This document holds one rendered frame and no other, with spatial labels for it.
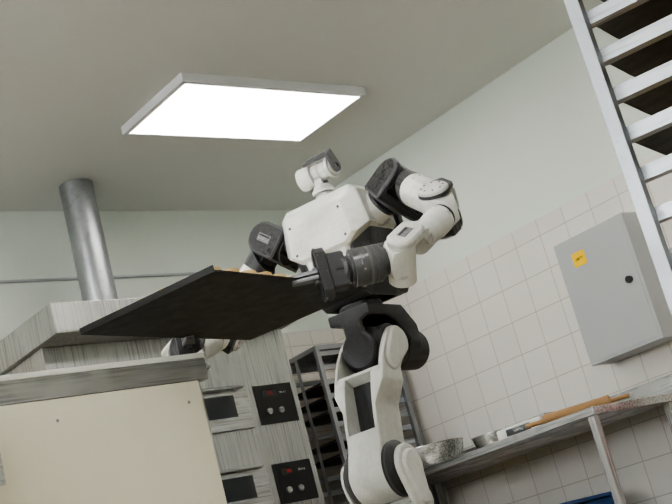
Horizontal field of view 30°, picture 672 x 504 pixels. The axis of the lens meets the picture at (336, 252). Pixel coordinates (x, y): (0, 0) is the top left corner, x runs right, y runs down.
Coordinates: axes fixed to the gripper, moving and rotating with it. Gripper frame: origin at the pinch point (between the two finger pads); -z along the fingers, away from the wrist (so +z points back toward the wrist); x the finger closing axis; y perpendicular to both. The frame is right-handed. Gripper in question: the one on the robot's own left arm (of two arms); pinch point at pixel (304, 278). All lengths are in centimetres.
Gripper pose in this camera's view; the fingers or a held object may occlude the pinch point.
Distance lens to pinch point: 280.9
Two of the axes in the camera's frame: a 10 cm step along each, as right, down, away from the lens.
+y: 1.5, -3.1, -9.4
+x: -2.5, -9.3, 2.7
